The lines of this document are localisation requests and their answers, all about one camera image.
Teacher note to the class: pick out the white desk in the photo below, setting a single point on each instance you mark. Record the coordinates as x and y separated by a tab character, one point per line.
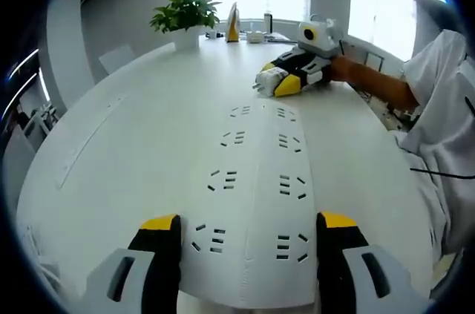
130	162

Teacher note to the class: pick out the person in white shirt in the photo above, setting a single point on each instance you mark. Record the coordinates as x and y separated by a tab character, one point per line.
441	106

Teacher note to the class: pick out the yellow standing card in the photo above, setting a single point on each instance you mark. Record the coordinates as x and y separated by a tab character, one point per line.
233	26

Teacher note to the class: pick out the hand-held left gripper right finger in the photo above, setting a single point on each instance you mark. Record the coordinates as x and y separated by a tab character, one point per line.
349	265

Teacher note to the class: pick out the white plant pot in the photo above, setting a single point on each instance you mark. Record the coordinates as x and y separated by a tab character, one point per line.
187	37

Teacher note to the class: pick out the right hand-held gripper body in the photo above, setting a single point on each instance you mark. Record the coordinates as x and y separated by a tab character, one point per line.
321	37

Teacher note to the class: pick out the white charger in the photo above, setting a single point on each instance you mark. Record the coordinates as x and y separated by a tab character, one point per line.
269	80

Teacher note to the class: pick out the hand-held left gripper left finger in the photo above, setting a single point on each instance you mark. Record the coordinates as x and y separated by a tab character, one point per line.
148	265

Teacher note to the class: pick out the white power strip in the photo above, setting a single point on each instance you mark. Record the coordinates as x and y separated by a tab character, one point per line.
256	199

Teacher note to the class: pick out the green potted plant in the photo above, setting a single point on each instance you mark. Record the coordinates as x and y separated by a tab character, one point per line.
185	11

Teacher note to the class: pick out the white and black bottle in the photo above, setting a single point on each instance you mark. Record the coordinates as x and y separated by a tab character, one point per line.
268	22

